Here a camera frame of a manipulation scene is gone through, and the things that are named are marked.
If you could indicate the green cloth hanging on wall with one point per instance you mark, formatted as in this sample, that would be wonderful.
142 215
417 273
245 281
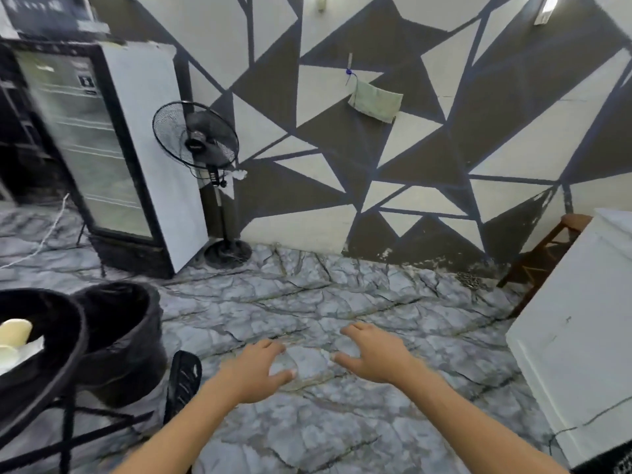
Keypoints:
375 102

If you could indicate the brown wooden stool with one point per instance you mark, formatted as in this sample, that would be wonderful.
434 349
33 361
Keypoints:
538 261

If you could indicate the person's right thumb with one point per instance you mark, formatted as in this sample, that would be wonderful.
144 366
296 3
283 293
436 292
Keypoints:
345 361

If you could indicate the person's left hand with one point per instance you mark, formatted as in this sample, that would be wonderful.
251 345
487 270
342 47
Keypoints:
252 375

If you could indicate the person's left forearm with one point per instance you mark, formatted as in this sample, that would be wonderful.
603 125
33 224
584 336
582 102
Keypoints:
182 434

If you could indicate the person's left thumb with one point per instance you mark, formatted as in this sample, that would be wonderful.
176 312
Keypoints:
282 378

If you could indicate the glass door display fridge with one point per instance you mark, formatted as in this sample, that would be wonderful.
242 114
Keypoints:
106 152

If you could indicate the person's right forearm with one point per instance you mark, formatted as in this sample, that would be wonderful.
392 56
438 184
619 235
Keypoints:
474 424

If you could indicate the cream paper cup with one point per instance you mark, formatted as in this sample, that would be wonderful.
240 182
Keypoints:
15 332

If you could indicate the person's right hand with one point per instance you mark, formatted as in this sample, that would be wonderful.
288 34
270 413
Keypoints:
382 357

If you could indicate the black round tray stand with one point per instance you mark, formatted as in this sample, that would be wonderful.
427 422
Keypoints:
37 370

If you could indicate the white chest freezer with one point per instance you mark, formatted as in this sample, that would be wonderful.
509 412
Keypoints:
577 340

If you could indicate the black bin with liner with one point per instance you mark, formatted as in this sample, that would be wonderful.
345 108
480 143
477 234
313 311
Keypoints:
123 340

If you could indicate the black pedestal fan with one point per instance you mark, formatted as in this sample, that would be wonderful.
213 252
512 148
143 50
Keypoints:
205 162

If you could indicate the black perforated chair back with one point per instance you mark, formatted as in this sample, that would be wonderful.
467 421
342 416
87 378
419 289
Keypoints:
181 385

